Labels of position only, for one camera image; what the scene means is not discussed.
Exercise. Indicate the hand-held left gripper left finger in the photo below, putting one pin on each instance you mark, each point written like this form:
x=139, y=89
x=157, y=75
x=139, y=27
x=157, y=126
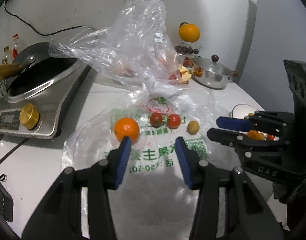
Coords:
x=124, y=160

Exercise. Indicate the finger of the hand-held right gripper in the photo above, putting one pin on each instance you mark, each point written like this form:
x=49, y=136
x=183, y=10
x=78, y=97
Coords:
x=223, y=136
x=230, y=123

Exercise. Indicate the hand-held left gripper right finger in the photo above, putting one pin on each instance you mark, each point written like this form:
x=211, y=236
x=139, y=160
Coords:
x=184, y=160

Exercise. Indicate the flat printed plastic bag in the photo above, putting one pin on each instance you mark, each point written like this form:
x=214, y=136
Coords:
x=155, y=160

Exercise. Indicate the small steel pot with lid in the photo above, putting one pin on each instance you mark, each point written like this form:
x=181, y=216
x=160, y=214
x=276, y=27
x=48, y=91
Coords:
x=215, y=73

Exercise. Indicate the yellow fruit pieces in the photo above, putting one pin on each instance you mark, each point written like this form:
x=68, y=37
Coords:
x=185, y=76

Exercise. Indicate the dark grapes on stand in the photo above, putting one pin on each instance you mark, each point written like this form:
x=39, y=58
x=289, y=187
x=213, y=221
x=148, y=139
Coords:
x=187, y=49

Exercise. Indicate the steel induction cooker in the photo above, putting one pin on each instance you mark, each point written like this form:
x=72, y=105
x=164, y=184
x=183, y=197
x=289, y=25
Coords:
x=55, y=100

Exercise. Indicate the large orange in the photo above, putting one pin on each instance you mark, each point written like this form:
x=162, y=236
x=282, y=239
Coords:
x=189, y=32

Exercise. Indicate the grey door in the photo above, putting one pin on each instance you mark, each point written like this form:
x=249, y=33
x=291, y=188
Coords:
x=280, y=30

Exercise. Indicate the black stick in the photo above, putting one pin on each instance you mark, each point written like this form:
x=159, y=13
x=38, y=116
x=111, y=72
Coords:
x=12, y=151

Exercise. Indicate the crumpled clear plastic bag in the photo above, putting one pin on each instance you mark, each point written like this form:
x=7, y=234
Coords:
x=133, y=42

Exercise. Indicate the red cap bottle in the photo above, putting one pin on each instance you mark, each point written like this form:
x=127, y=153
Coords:
x=17, y=48

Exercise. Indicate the dark oil bottle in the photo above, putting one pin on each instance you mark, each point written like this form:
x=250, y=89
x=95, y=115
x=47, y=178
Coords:
x=6, y=56

